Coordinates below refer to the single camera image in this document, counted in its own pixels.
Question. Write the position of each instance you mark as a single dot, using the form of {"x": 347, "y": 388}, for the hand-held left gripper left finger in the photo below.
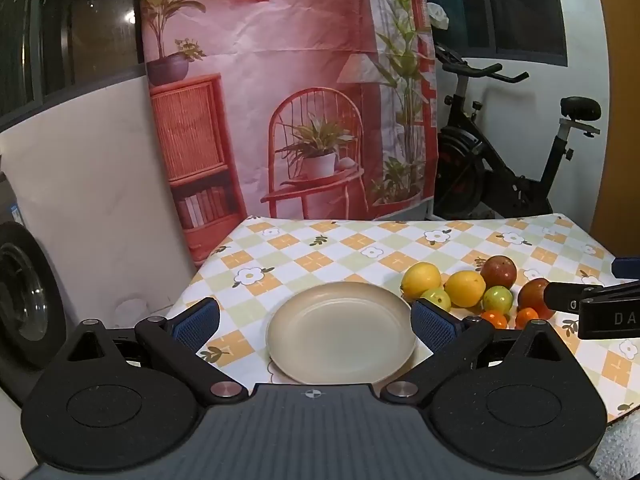
{"x": 197, "y": 322}

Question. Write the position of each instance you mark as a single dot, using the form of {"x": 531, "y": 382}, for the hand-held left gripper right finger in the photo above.
{"x": 435, "y": 325}

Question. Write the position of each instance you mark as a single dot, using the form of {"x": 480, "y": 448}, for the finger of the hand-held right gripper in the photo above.
{"x": 627, "y": 267}
{"x": 565, "y": 296}

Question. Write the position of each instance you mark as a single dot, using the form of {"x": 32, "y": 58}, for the green apple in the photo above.
{"x": 435, "y": 296}
{"x": 497, "y": 299}

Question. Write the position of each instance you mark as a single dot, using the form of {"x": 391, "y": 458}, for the red apple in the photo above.
{"x": 498, "y": 271}
{"x": 531, "y": 295}

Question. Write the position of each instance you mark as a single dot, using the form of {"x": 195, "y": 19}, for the small orange tangerine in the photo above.
{"x": 494, "y": 318}
{"x": 526, "y": 315}

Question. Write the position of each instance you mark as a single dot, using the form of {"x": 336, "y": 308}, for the yellow lemon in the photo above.
{"x": 421, "y": 280}
{"x": 465, "y": 287}

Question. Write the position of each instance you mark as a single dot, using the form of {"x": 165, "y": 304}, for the beige round plate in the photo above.
{"x": 340, "y": 330}

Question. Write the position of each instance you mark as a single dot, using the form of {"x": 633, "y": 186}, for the checkered flower tablecloth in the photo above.
{"x": 350, "y": 250}

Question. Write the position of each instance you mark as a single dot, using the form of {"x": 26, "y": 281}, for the white fluffy rug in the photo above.
{"x": 620, "y": 450}

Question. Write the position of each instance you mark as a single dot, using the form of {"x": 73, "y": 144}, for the brown wooden door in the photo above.
{"x": 620, "y": 110}

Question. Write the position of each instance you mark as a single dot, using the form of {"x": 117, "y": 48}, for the black exercise bike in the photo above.
{"x": 462, "y": 160}

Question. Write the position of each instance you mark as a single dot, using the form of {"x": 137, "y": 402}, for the grey washing machine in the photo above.
{"x": 20, "y": 285}

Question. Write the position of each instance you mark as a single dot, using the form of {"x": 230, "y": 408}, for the dark glass window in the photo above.
{"x": 75, "y": 35}
{"x": 525, "y": 5}

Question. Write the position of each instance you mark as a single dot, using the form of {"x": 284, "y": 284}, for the pink printed backdrop cloth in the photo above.
{"x": 300, "y": 35}

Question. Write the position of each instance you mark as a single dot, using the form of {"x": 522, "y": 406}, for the white crumpled object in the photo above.
{"x": 437, "y": 15}

